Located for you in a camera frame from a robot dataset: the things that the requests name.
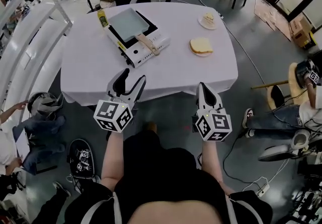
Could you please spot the white power strip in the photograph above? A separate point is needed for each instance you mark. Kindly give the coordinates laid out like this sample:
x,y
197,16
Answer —
x,y
262,189

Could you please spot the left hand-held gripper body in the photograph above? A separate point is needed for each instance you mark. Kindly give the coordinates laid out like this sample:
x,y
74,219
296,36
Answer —
x,y
113,114

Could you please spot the white bread slice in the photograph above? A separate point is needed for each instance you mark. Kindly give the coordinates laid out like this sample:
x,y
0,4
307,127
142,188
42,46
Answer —
x,y
201,45

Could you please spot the person's right forearm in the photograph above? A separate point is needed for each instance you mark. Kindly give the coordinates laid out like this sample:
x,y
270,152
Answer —
x,y
212,162

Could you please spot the white portable gas stove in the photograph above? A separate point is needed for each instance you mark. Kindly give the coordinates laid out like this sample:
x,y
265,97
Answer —
x,y
148,58

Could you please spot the square grey frying pan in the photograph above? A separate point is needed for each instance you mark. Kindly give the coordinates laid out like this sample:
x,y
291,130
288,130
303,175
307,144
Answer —
x,y
128,24

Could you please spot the cardboard box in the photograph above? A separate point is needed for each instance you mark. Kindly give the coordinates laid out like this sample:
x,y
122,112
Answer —
x,y
302,31

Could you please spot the layered cake slice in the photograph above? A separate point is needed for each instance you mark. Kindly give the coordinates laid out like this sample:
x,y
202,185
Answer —
x,y
208,17

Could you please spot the person's left forearm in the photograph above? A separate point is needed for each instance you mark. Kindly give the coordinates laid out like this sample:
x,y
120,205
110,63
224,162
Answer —
x,y
112,160

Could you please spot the black open equipment bag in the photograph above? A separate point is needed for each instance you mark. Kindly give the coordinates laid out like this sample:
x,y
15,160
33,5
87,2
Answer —
x,y
80,157

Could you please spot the flattened cardboard sheets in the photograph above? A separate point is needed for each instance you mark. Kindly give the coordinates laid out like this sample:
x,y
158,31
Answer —
x,y
274,16

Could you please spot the white clipboard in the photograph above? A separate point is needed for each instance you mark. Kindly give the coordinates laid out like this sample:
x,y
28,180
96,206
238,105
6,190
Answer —
x,y
22,145

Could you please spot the wooden stool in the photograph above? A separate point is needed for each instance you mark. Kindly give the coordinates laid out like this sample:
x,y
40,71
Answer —
x,y
293,79

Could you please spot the white metal shelving rack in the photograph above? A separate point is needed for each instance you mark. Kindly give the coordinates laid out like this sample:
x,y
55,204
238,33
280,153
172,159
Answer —
x,y
37,39

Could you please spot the round white table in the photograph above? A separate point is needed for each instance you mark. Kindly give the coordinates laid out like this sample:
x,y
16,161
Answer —
x,y
176,74

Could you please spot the yellow bottle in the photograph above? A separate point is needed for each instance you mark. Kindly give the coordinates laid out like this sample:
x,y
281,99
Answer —
x,y
102,19

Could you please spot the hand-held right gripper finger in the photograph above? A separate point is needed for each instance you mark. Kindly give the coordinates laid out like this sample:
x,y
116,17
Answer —
x,y
201,97
215,102

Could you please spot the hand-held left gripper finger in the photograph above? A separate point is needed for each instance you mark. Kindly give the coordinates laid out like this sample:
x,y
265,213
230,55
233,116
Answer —
x,y
135,89
118,83

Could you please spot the person's brown shoe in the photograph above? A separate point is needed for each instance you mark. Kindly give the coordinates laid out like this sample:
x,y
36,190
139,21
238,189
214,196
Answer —
x,y
152,127

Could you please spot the person's black shirt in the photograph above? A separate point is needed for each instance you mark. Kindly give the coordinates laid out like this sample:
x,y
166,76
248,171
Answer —
x,y
161,167

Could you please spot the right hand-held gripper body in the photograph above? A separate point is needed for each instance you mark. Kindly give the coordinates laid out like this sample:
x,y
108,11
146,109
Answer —
x,y
216,124

